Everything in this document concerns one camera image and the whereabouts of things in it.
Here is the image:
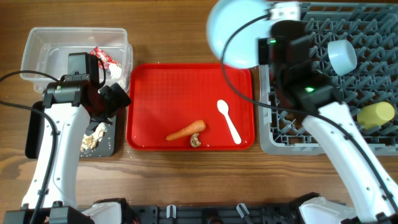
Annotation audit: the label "light blue bowl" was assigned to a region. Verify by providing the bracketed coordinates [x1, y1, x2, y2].
[327, 40, 357, 76]

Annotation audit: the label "brown food scrap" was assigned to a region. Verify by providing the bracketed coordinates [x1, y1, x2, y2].
[190, 133, 201, 148]

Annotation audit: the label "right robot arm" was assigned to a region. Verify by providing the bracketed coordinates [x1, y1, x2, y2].
[267, 20, 397, 223]

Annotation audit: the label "light blue plate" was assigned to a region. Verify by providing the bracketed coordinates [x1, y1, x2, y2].
[206, 0, 274, 70]

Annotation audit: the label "left black cable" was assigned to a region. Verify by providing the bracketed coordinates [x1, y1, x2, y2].
[0, 54, 108, 224]

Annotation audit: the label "clear plastic bin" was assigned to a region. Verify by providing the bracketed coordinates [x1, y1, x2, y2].
[21, 27, 134, 91]

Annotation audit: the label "white tissue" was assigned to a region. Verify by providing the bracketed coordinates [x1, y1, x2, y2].
[109, 63, 122, 79]

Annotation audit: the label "red plastic tray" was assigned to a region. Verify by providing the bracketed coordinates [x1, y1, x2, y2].
[126, 63, 255, 151]

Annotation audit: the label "grey dishwasher rack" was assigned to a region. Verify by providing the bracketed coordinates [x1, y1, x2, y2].
[259, 2, 397, 155]

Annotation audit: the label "orange carrot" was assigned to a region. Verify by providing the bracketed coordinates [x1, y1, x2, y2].
[165, 120, 206, 141]

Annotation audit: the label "black plastic tray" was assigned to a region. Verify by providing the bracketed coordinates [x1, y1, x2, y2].
[25, 101, 118, 162]

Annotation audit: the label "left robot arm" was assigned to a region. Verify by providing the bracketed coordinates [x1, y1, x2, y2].
[4, 74, 134, 223]

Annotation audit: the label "yellow plastic cup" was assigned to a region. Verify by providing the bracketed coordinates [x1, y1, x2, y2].
[357, 101, 396, 129]

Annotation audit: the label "rice and food leftovers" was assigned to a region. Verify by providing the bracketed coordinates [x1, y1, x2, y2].
[80, 123, 107, 152]

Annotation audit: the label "red snack wrapper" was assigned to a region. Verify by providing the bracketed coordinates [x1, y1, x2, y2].
[90, 47, 121, 70]

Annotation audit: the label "white plastic spoon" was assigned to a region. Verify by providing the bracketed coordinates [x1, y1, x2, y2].
[217, 100, 242, 144]

